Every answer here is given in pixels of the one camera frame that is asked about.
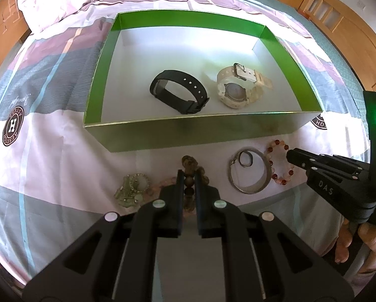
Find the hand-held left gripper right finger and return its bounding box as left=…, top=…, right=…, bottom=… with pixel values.
left=194, top=170, right=355, bottom=302

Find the green cardboard box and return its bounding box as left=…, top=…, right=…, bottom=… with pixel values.
left=83, top=10, right=323, bottom=154

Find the curved wooden bed board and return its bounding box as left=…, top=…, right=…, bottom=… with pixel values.
left=0, top=0, right=30, bottom=79

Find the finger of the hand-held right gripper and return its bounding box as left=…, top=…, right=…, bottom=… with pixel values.
left=306, top=167, right=376, bottom=222
left=287, top=148, right=369, bottom=177

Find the thin dark ring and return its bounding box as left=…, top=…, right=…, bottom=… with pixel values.
left=239, top=151, right=255, bottom=168

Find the black wristwatch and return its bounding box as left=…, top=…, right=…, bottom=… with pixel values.
left=149, top=69, right=210, bottom=115

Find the silver bangle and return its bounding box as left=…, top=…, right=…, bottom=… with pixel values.
left=228, top=147, right=273, bottom=195

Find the green crystal bracelet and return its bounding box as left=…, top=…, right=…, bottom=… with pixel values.
left=114, top=173, right=151, bottom=209

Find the brown bead bracelet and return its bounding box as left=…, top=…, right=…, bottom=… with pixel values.
left=181, top=155, right=210, bottom=216

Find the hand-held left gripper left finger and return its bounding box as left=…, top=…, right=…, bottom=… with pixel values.
left=21, top=169, right=185, bottom=302

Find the red amber bead bracelet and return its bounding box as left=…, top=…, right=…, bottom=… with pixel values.
left=265, top=140, right=297, bottom=185

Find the white wristwatch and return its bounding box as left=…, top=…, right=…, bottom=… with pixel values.
left=216, top=63, right=274, bottom=110

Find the slatted wooden bed board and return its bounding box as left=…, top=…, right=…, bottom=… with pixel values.
left=298, top=0, right=376, bottom=92

